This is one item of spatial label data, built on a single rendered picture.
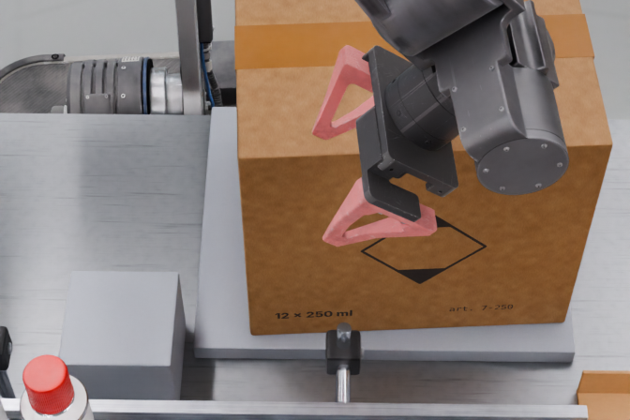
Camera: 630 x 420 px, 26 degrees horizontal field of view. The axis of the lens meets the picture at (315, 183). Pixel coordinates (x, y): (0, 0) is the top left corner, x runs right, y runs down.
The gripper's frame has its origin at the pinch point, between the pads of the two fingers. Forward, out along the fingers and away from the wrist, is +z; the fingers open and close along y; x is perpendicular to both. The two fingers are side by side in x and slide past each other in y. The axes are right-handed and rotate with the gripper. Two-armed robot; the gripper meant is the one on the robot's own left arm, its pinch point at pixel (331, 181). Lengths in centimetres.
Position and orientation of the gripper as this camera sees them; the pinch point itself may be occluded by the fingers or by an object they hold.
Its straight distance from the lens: 99.4
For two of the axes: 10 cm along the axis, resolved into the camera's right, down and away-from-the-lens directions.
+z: -6.3, 5.0, 5.9
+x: 7.7, 3.3, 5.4
